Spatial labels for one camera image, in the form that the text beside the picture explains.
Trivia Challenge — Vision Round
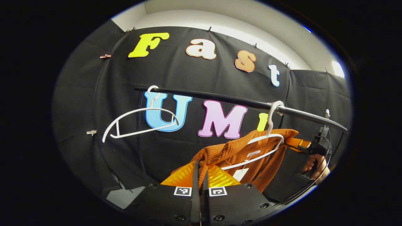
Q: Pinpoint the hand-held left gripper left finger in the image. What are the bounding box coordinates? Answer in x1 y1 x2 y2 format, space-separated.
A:
126 161 201 225

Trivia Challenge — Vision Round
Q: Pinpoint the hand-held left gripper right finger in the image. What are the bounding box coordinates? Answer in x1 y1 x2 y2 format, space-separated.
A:
201 165 277 225

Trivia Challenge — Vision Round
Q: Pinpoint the orange corduroy jacket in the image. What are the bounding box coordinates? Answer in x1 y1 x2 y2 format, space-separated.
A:
171 129 299 192

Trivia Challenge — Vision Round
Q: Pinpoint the white clothes hanger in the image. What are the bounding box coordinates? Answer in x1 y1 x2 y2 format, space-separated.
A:
221 100 285 171
102 85 180 143

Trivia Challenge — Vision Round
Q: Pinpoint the small ceiling light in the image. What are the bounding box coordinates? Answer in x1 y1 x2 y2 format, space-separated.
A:
332 61 345 78

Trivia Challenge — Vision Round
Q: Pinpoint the black backdrop cloth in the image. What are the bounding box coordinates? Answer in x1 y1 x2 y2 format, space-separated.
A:
52 19 352 204

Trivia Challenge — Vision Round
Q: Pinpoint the black clothes rail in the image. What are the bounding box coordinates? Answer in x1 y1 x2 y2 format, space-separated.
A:
134 86 348 132

